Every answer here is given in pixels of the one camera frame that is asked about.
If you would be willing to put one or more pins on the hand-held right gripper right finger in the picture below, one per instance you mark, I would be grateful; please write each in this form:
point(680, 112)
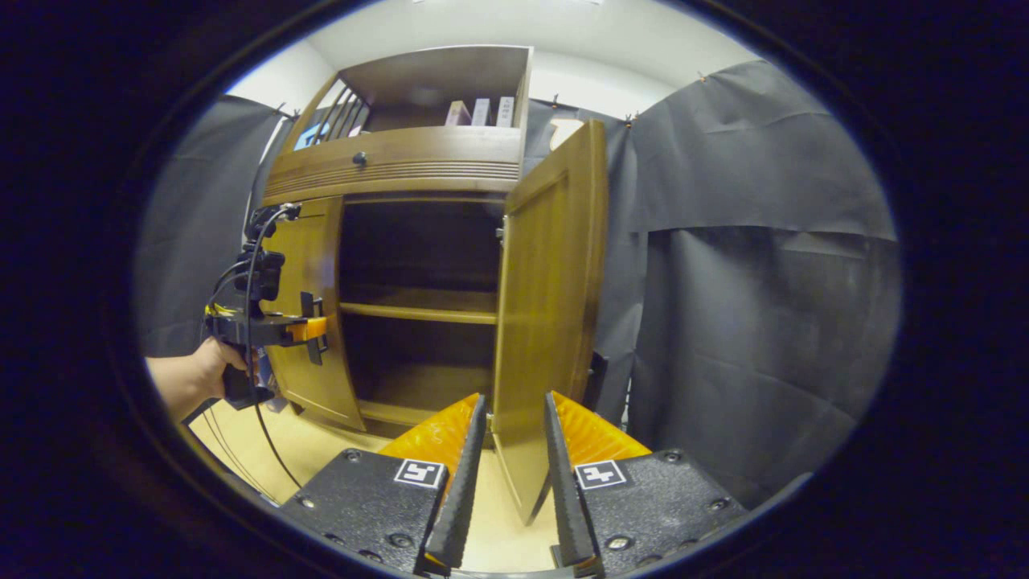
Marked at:
point(564, 482)

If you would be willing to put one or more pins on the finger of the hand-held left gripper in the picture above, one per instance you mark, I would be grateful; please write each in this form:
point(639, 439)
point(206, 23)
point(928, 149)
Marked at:
point(309, 328)

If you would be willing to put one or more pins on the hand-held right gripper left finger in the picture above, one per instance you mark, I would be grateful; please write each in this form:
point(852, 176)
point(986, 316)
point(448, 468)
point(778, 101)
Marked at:
point(462, 482)

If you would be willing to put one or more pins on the wooden cabinet door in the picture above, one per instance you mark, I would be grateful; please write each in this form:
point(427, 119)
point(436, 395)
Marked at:
point(313, 241)
point(547, 281)

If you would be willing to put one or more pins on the wooden double-door shoe cabinet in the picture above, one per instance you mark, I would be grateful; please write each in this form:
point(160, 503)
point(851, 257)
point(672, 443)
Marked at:
point(402, 165)

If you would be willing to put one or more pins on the wooden inner cabinet shelf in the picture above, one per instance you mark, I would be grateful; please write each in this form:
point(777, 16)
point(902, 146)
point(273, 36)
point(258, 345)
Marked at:
point(418, 312)

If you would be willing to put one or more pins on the pink shelf book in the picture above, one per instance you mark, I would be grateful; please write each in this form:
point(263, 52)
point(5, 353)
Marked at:
point(457, 114)

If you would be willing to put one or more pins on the black backdrop cloth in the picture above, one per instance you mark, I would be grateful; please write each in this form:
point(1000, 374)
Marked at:
point(764, 322)

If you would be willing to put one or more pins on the pale grey shelf book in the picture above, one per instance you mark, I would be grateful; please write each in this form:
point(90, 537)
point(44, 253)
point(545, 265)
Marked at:
point(504, 112)

